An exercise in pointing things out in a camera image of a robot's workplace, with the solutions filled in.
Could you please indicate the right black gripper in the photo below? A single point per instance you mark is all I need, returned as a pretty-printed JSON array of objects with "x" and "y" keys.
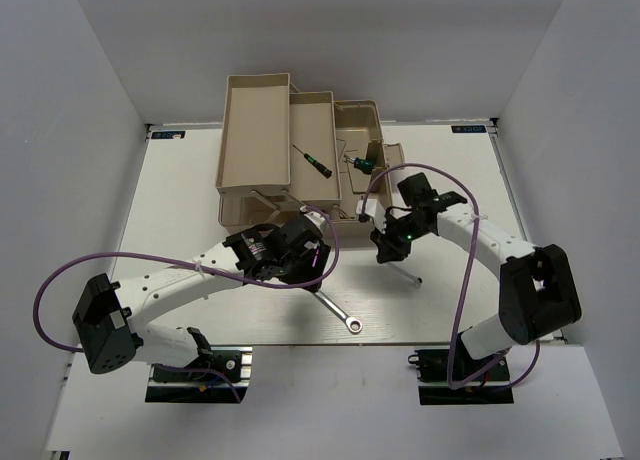
[{"x": 388, "y": 248}]

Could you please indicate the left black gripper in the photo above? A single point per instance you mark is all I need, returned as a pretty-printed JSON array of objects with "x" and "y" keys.
[{"x": 310, "y": 273}]

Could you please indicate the small combination wrench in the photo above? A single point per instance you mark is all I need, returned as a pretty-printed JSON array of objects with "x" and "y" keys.
[{"x": 416, "y": 280}]

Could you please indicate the stubby green screwdriver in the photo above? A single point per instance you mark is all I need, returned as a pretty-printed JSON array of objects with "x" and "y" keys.
[{"x": 363, "y": 165}]

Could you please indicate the large ratchet wrench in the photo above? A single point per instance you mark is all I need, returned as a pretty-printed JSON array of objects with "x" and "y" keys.
[{"x": 353, "y": 325}]

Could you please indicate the thin black green screwdriver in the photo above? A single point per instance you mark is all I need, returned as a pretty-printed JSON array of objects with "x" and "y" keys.
[{"x": 321, "y": 168}]

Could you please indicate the beige cantilever toolbox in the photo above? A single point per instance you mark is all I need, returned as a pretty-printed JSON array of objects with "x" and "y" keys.
[{"x": 261, "y": 178}]

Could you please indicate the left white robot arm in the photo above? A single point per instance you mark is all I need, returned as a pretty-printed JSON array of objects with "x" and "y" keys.
[{"x": 115, "y": 320}]

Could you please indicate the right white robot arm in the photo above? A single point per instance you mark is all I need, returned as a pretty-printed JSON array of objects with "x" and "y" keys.
[{"x": 537, "y": 292}]

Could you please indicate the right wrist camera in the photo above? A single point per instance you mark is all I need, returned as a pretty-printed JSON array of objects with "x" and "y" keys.
[{"x": 372, "y": 211}]

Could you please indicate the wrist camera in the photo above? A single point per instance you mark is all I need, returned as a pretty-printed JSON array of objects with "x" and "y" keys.
[
  {"x": 372, "y": 211},
  {"x": 319, "y": 218}
]

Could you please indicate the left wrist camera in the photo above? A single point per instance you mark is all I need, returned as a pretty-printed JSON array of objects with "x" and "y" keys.
[{"x": 319, "y": 218}]

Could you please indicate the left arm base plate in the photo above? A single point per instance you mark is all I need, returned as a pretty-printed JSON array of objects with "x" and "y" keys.
[{"x": 221, "y": 377}]

